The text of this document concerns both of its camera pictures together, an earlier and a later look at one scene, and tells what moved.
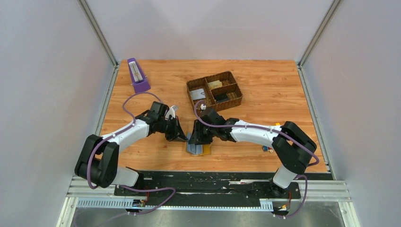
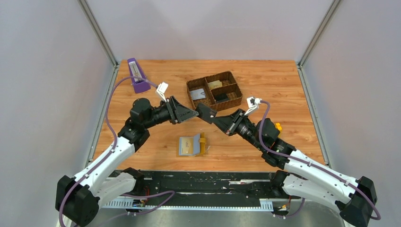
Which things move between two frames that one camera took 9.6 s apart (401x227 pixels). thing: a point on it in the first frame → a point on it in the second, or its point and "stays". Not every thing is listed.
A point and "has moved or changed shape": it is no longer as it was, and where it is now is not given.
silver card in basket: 197,94 stays
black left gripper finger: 171,133 → 181,118
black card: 222,97 has moved or changed shape
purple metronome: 138,80 stays
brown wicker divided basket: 220,91 stays
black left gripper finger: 179,135 → 182,113
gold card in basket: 214,84 stays
